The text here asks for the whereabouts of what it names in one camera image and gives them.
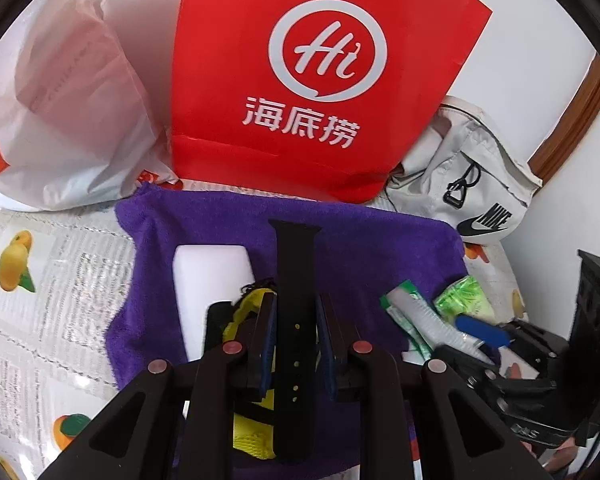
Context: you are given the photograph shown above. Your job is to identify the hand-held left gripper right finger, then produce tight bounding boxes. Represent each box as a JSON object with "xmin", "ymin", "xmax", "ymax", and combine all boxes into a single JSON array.
[{"xmin": 315, "ymin": 292, "xmax": 553, "ymax": 480}]

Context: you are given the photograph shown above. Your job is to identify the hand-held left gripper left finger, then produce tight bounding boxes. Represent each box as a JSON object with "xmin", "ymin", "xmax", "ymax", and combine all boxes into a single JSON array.
[{"xmin": 37, "ymin": 290, "xmax": 281, "ymax": 480}]

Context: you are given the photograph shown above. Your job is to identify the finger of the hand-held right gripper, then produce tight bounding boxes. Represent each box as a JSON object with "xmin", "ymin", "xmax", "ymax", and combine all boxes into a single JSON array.
[
  {"xmin": 454, "ymin": 314, "xmax": 568, "ymax": 358},
  {"xmin": 435, "ymin": 344, "xmax": 503, "ymax": 378}
]

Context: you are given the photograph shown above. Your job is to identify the green tissue pack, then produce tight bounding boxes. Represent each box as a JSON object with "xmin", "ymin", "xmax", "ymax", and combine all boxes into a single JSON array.
[{"xmin": 432, "ymin": 275, "xmax": 496, "ymax": 326}]

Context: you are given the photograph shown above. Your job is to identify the green plastic packet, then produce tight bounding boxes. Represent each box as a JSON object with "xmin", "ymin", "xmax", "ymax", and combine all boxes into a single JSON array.
[{"xmin": 380, "ymin": 280, "xmax": 486, "ymax": 366}]

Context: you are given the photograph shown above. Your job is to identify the black watch strap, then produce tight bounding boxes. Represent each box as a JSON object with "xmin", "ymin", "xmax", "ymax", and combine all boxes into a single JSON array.
[{"xmin": 269, "ymin": 219, "xmax": 322, "ymax": 461}]

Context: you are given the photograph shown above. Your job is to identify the yellow mesh pouch black straps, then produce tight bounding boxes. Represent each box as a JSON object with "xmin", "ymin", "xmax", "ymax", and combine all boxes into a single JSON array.
[{"xmin": 205, "ymin": 285, "xmax": 281, "ymax": 461}]

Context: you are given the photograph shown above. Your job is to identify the purple towel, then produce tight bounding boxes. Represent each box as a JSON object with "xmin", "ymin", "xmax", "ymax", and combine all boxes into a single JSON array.
[{"xmin": 105, "ymin": 185, "xmax": 468, "ymax": 480}]

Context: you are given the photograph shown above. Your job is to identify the person's right hand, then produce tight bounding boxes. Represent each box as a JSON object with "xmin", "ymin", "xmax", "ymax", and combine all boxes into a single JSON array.
[{"xmin": 550, "ymin": 440, "xmax": 598, "ymax": 480}]

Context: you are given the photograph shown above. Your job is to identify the white foam block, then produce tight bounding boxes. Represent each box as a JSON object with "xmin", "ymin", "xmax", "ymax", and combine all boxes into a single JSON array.
[{"xmin": 172, "ymin": 244, "xmax": 256, "ymax": 361}]

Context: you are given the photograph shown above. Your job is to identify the grey waist bag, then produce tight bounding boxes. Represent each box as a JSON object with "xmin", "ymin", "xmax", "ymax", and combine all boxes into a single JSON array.
[{"xmin": 382, "ymin": 95, "xmax": 543, "ymax": 246}]

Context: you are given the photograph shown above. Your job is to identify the red paper bag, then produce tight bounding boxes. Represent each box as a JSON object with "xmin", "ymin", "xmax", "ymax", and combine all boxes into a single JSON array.
[{"xmin": 169, "ymin": 0, "xmax": 493, "ymax": 206}]

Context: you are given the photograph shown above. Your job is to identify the white plastic shopping bag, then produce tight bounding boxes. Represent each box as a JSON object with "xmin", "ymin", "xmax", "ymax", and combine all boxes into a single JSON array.
[{"xmin": 0, "ymin": 0, "xmax": 191, "ymax": 211}]

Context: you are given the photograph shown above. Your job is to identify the wooden door frame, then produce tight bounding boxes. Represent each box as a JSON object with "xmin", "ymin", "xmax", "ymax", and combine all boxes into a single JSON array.
[{"xmin": 527, "ymin": 57, "xmax": 600, "ymax": 181}]

